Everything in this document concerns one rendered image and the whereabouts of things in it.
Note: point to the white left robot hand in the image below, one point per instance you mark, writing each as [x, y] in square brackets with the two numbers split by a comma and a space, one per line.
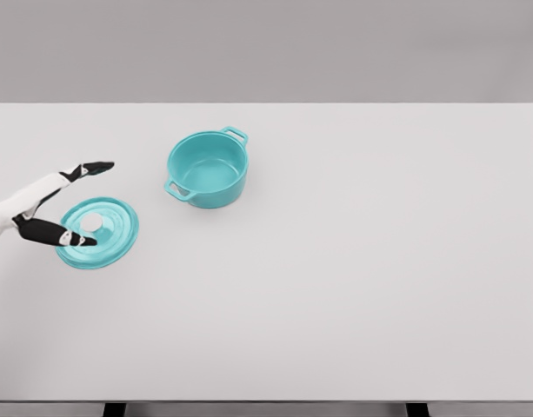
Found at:
[18, 204]

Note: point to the teal pot lid white knob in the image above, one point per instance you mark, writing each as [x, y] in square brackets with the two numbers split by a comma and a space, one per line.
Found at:
[111, 234]

